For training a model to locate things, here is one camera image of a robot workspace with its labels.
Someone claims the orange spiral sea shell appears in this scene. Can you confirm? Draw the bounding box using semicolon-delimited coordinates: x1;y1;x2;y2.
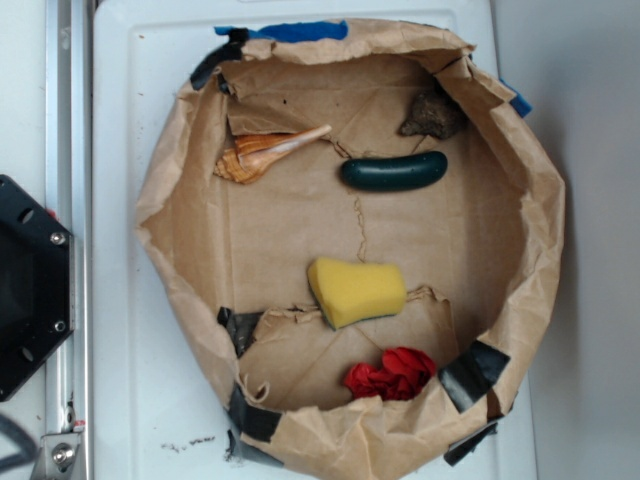
213;125;332;185

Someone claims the brown paper bag bin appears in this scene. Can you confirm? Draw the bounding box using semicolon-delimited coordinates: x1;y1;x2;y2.
136;19;565;479

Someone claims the yellow sponge with green pad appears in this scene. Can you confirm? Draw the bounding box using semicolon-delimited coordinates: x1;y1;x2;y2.
307;257;407;330

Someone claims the dark green toy cucumber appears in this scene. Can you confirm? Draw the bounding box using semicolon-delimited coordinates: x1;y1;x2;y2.
340;151;448;192

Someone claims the crumpled red cloth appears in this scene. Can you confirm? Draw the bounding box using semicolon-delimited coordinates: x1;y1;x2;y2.
343;347;437;401

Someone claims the brown rough rock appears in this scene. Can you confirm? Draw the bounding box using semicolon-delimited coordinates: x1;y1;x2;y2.
400;90;467;140

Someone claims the white plastic tray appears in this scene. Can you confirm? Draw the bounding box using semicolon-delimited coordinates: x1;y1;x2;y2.
91;0;539;480

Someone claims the aluminium frame rail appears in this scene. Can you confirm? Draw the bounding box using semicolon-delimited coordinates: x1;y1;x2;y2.
45;1;97;479

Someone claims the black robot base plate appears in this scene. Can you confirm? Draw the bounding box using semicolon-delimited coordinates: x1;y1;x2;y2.
1;175;72;402

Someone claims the metal corner bracket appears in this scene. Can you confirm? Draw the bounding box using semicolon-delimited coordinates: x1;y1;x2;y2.
30;432;81;480

